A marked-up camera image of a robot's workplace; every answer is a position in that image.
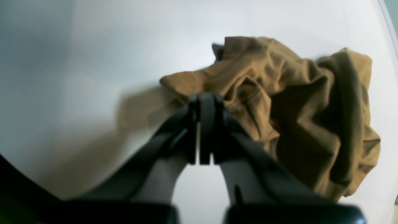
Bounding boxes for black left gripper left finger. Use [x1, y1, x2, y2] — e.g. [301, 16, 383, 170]
[41, 94, 199, 224]

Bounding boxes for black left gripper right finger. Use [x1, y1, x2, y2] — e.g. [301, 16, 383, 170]
[199, 93, 367, 224]

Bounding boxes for brown t-shirt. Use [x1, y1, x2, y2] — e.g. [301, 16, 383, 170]
[160, 36, 381, 202]

